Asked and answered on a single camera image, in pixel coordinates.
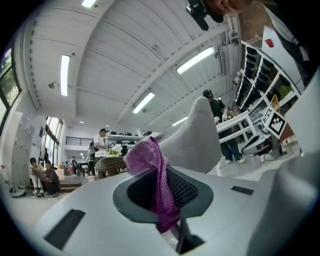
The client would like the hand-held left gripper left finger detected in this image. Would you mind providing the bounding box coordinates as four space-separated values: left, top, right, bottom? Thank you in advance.
32 169 176 256

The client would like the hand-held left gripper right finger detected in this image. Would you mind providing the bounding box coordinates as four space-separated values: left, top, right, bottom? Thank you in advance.
166 165 279 256

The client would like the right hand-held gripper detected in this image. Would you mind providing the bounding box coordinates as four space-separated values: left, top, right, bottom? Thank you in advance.
240 107 287 157

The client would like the grey armchair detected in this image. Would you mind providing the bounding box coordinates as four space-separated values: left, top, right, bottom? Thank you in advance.
158 96 223 175

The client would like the purple cleaning cloth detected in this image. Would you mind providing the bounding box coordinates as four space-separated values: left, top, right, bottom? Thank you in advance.
123 136 182 234

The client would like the white work table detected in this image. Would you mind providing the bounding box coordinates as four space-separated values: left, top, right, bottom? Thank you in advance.
215 110 255 176

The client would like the brown wicker glass-top table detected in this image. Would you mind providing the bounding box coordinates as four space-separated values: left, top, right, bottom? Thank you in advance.
94 154 129 180

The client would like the white pot with flowers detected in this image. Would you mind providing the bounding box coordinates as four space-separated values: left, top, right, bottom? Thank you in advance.
106 143 124 158

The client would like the white storage shelf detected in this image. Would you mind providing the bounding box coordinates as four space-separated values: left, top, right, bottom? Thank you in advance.
233 37 305 119

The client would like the white shelving unit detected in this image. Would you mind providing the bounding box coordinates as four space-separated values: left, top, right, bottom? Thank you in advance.
106 130 161 146

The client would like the black wheel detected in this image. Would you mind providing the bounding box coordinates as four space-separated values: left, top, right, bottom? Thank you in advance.
9 186 27 199

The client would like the ceiling air vent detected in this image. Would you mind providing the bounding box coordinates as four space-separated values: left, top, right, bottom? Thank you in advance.
219 48 229 77

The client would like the person's black printed shirt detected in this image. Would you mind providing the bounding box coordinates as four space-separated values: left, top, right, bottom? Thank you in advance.
262 0 320 87

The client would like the person's face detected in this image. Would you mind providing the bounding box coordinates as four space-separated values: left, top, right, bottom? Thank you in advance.
214 0 266 16

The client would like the large window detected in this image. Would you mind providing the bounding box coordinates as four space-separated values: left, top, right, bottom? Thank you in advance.
0 47 23 131

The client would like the person's black head camera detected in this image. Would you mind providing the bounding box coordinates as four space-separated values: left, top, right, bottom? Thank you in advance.
185 0 225 31

